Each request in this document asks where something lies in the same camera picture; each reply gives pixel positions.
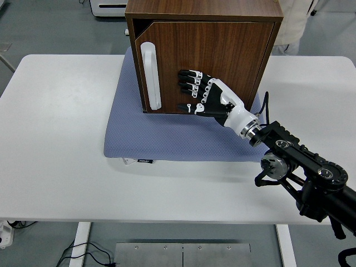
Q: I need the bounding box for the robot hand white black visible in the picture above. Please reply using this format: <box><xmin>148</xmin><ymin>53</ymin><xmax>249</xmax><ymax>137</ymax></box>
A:
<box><xmin>176</xmin><ymin>68</ymin><xmax>256</xmax><ymax>135</ymax></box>

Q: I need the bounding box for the brown wooden cabinet door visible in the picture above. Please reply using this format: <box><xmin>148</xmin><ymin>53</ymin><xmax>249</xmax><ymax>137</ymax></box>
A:
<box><xmin>135</xmin><ymin>21</ymin><xmax>276</xmax><ymax>114</ymax></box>

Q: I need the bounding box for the blue-grey textured mat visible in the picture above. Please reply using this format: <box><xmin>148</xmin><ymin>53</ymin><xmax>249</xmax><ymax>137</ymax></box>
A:
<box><xmin>103</xmin><ymin>46</ymin><xmax>268</xmax><ymax>162</ymax></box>

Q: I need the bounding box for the white appliance with slot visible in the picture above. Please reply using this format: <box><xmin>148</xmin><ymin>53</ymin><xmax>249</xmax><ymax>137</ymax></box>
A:
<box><xmin>91</xmin><ymin>0</ymin><xmax>130</xmax><ymax>18</ymax></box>

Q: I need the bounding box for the black cable at power strip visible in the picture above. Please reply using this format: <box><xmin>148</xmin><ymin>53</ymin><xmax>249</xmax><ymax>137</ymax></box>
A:
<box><xmin>7</xmin><ymin>220</ymin><xmax>38</xmax><ymax>229</ymax></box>

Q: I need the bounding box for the white table leg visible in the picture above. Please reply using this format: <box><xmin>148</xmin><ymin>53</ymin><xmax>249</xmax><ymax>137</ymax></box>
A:
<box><xmin>68</xmin><ymin>222</ymin><xmax>92</xmax><ymax>267</ymax></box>
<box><xmin>276</xmin><ymin>224</ymin><xmax>298</xmax><ymax>267</ymax></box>

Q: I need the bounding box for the person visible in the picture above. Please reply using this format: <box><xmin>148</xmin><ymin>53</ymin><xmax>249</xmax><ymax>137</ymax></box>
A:
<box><xmin>271</xmin><ymin>0</ymin><xmax>313</xmax><ymax>56</ymax></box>

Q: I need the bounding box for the black floor cable with plug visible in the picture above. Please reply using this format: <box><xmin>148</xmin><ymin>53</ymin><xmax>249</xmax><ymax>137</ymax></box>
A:
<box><xmin>56</xmin><ymin>241</ymin><xmax>119</xmax><ymax>267</ymax></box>

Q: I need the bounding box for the white power strip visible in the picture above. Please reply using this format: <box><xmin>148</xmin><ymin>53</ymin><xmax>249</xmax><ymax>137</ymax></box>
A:
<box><xmin>0</xmin><ymin>219</ymin><xmax>14</xmax><ymax>249</ymax></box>

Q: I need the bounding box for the white door handle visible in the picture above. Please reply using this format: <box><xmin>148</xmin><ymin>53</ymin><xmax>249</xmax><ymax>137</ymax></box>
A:
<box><xmin>140</xmin><ymin>41</ymin><xmax>162</xmax><ymax>111</ymax></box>

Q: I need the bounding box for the grey metal plate with screws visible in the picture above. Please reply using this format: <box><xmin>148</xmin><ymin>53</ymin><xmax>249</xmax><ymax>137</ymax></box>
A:
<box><xmin>115</xmin><ymin>243</ymin><xmax>251</xmax><ymax>267</ymax></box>

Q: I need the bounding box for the brown wooden cabinet body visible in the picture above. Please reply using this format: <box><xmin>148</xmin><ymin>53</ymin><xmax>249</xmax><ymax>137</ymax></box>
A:
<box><xmin>125</xmin><ymin>0</ymin><xmax>284</xmax><ymax>115</ymax></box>

